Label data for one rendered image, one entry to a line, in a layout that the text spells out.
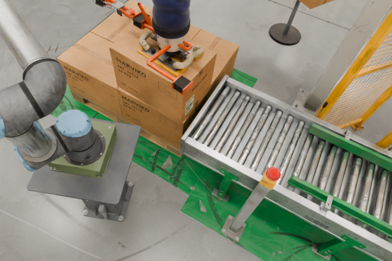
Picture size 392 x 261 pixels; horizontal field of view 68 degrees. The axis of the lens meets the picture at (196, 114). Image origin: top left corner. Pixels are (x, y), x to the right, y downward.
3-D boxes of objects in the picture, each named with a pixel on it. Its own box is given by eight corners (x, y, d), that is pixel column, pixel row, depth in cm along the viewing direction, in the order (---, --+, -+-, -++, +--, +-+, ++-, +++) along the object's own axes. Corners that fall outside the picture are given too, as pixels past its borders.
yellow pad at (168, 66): (186, 69, 186) (187, 63, 182) (177, 77, 181) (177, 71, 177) (147, 44, 196) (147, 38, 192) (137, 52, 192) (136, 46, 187)
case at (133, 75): (209, 90, 230) (217, 53, 197) (180, 124, 209) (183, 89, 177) (149, 57, 246) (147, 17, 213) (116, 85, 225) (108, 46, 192)
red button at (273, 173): (280, 173, 143) (283, 170, 140) (275, 185, 140) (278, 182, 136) (267, 166, 145) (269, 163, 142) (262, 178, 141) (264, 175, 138)
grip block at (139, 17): (151, 23, 194) (151, 16, 189) (142, 30, 189) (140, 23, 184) (142, 17, 197) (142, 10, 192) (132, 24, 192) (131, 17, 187)
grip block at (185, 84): (192, 87, 164) (193, 81, 160) (182, 96, 160) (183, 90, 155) (181, 79, 166) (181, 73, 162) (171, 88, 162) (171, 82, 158)
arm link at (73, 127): (101, 140, 151) (95, 123, 137) (69, 158, 144) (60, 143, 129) (86, 120, 157) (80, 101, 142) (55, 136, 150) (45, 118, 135)
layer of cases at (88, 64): (231, 75, 296) (239, 45, 263) (181, 150, 243) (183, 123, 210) (134, 31, 322) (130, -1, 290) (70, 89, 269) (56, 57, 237)
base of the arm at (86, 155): (91, 167, 153) (87, 159, 145) (58, 155, 155) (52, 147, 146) (108, 137, 164) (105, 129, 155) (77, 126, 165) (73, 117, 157)
